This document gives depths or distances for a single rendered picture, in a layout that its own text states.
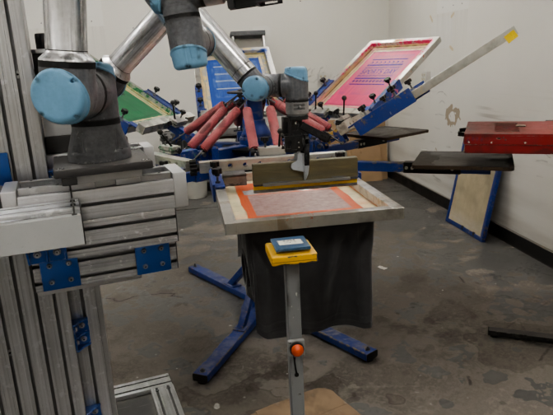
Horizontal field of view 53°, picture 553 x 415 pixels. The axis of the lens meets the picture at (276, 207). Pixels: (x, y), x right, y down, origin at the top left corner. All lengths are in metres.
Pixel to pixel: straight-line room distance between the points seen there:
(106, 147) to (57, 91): 0.21
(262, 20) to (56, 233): 5.36
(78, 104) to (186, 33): 0.27
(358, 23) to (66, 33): 5.61
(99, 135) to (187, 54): 0.32
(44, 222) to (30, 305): 0.45
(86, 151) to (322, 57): 5.36
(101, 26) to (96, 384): 5.00
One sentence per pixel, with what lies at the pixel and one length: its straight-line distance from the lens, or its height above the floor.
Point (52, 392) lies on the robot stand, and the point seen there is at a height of 0.58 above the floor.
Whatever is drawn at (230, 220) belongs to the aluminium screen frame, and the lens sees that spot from 1.76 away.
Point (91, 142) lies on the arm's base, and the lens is 1.38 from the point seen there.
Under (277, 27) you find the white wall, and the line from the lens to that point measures 6.48.
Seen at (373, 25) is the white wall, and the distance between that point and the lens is 6.75.
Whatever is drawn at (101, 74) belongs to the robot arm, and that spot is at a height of 1.46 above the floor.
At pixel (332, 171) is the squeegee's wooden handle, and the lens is 1.88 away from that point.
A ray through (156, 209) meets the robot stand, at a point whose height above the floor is 1.13.
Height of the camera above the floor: 1.48
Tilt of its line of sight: 15 degrees down
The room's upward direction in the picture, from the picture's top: 3 degrees counter-clockwise
